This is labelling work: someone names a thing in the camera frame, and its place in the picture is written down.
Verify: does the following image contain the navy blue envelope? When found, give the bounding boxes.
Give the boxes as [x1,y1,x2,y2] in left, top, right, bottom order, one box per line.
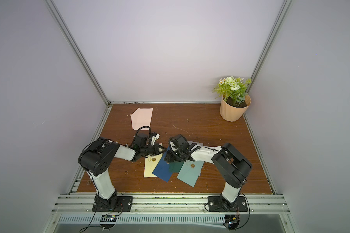
[152,152,173,182]

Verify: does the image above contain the pink envelope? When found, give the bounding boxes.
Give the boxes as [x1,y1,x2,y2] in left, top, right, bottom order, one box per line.
[130,108,153,130]

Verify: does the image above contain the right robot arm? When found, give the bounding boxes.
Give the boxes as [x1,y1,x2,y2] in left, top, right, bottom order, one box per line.
[164,135,252,212]

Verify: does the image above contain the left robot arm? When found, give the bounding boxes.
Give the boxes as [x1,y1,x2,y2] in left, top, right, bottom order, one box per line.
[78,126,167,212]

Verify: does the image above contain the dark green envelope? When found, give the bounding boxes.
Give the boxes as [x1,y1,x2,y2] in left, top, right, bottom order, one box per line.
[169,161,184,173]

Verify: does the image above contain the cream yellow envelope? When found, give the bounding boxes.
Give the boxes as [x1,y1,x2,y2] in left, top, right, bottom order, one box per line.
[143,153,163,178]

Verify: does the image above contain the teal envelope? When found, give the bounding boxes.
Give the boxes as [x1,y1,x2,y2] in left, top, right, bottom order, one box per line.
[177,161,204,187]

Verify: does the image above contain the grey envelope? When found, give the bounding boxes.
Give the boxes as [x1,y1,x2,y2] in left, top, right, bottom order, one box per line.
[188,141,204,146]

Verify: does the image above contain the ribbed terracotta plant pot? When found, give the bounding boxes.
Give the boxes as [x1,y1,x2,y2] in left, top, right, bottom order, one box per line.
[220,95,251,122]

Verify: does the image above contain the green plant white flowers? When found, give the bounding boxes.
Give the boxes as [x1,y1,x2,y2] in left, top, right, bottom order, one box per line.
[213,76,251,108]

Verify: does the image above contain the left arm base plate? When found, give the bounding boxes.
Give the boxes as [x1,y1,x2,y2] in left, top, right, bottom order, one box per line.
[92,195,133,212]

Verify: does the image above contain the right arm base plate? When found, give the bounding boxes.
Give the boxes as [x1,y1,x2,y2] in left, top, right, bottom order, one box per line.
[208,196,249,212]

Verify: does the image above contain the left circuit board with wires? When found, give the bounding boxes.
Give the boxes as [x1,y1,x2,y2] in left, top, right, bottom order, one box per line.
[79,203,123,233]

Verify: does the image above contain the circuit board with wires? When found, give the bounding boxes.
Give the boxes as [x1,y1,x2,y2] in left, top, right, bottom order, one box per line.
[79,203,123,233]
[224,193,251,231]

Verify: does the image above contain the right circuit board with wires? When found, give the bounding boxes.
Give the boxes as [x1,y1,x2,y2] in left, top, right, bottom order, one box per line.
[224,193,251,231]

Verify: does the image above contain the aluminium front rail frame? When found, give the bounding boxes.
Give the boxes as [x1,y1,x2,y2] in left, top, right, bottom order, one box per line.
[51,192,290,215]

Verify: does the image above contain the white vented cable duct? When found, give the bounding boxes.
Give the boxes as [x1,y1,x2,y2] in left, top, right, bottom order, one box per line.
[58,214,225,224]

